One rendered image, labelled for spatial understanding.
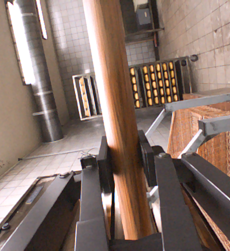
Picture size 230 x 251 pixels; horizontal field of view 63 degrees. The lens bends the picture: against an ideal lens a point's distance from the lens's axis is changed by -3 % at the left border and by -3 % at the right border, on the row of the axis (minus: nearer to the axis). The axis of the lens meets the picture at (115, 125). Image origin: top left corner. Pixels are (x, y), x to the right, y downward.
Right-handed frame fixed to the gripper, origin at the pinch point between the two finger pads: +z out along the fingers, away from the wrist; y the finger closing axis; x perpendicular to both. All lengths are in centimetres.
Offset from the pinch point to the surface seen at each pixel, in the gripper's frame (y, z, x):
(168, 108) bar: 25, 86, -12
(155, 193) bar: 6.9, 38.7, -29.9
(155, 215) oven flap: 10, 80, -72
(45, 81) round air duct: -110, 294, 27
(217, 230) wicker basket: 35, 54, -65
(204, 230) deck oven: 31, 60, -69
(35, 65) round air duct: -118, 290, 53
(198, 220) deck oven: 31, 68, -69
